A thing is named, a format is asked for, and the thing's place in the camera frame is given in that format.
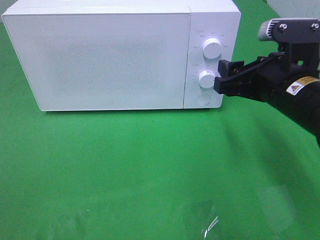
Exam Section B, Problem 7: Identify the white microwave oven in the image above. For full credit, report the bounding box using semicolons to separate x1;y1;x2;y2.
1;0;241;109

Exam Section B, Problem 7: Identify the white microwave knob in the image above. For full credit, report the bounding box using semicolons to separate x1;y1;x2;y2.
198;70;216;89
202;37;222;60

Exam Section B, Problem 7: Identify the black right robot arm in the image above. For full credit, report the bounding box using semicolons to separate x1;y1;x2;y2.
214;52;320;140

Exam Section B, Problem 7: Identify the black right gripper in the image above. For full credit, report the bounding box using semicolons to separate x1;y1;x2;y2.
213;52;285;103

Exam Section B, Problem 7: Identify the upper white microwave knob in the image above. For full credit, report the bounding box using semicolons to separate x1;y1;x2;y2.
202;37;222;60

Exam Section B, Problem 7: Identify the lower white microwave knob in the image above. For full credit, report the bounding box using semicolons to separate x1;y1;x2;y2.
198;70;216;89

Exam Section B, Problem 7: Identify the white microwave door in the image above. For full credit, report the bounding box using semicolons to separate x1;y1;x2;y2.
3;13;190;111

